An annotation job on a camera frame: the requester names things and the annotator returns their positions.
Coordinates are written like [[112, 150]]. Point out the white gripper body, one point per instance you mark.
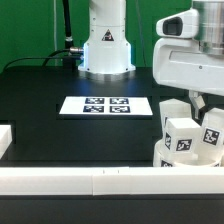
[[190, 52]]

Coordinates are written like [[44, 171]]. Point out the white left barrier wall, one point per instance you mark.
[[5, 138]]

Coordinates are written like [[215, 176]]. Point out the white marker base plate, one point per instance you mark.
[[86, 105]]

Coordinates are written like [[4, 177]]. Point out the white front barrier wall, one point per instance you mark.
[[111, 181]]

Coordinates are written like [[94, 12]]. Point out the white barrier wall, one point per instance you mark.
[[111, 181], [5, 138]]

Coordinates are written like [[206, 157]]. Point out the round white stool seat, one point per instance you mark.
[[164, 159]]

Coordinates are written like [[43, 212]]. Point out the black vertical cable post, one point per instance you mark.
[[68, 61]]

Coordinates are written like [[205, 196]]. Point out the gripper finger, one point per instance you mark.
[[197, 102]]

